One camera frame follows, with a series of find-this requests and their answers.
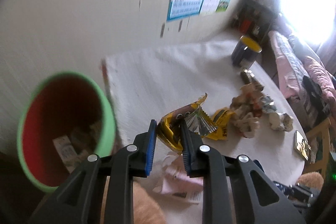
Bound yellow snack wrapper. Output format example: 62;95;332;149
157;94;234;154

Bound printed paper cup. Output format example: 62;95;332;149
230;83;264;139

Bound green red trash bin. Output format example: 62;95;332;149
17;71;116;193

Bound orange fluffy sleeve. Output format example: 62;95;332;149
133;182;166;223

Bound smartphone with lit screen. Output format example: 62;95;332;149
294;130;311;161

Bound crumpled white paper ball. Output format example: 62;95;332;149
268;112;293;132

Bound yellow wooden chair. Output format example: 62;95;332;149
303;118;331;178

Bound pink crumpled receipt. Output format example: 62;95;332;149
153;152;203;204

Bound white table cloth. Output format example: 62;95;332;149
100;39;308;224

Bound silver blue foil wrapper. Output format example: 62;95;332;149
260;95;277;114

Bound black garment on bed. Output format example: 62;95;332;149
302;76;323;108

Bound bed with plaid quilt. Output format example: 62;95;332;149
268;31;335;127

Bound dark brown snack packet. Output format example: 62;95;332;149
240;69;264;91

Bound navy yellow mug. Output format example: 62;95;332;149
231;36;262;69

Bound dark shelf cabinet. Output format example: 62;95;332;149
230;0;277;45

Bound bright window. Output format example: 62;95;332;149
280;0;335;48

